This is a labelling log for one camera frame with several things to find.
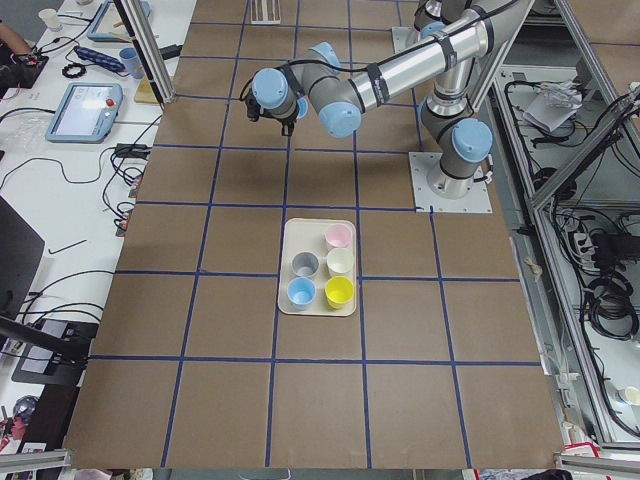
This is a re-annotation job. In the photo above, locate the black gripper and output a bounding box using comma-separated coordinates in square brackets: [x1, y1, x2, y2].
[244, 93, 265, 121]

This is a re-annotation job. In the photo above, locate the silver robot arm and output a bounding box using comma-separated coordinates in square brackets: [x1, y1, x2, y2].
[414, 0, 471, 39]
[239, 1, 531, 195]

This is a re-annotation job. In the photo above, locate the pink plastic cup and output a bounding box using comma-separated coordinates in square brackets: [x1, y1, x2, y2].
[324, 223, 353, 250]

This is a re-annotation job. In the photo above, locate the grey plastic cup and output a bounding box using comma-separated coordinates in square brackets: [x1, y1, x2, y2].
[291, 251, 320, 278]

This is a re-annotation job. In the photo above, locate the white plastic cup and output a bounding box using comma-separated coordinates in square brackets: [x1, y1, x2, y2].
[326, 248, 355, 277]

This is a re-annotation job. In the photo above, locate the blue plastic cup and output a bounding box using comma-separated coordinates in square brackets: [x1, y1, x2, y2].
[286, 277, 316, 311]

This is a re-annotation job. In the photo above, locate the yellow plastic cup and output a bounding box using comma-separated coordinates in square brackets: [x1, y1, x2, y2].
[324, 276, 356, 315]

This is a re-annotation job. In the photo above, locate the white paper cup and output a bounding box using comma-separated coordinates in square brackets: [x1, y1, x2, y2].
[38, 8, 62, 32]

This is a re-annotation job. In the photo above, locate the wooden board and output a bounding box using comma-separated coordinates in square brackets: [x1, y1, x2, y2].
[134, 76, 164, 105]

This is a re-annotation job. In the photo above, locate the blue mug on desk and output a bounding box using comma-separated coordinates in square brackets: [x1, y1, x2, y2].
[119, 47, 144, 80]

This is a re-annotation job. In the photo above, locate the near teach pendant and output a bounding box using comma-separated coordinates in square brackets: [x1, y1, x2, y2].
[45, 82, 123, 144]

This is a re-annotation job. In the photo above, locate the teach pendant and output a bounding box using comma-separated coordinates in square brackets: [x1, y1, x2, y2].
[45, 82, 123, 144]
[87, 1, 130, 43]

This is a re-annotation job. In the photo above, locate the far teach pendant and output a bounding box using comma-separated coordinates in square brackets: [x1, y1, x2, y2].
[87, 1, 130, 43]

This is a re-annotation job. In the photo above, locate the cream plastic tray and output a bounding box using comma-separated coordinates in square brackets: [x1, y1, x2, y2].
[278, 218, 357, 317]

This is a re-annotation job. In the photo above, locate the black allen key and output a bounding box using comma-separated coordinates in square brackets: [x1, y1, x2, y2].
[47, 239, 87, 255]

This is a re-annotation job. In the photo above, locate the black monitor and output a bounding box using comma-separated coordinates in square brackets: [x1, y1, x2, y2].
[0, 198, 45, 320]

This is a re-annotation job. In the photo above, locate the crumpled white paper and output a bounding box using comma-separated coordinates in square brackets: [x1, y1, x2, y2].
[523, 81, 583, 133]

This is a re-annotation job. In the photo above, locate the white wire rack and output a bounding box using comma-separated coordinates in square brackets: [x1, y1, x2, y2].
[250, 0, 282, 25]

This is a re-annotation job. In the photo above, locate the aluminium frame post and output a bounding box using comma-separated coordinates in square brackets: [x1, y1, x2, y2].
[114, 0, 176, 107]

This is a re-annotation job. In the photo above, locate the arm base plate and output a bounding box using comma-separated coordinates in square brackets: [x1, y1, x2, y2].
[409, 152, 492, 214]
[391, 26, 420, 53]

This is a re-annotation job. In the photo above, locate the black ring part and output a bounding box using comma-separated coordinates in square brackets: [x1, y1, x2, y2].
[61, 62, 87, 79]

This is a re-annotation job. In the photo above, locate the paper cup under frame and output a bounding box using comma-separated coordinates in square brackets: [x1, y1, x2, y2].
[617, 386, 640, 406]

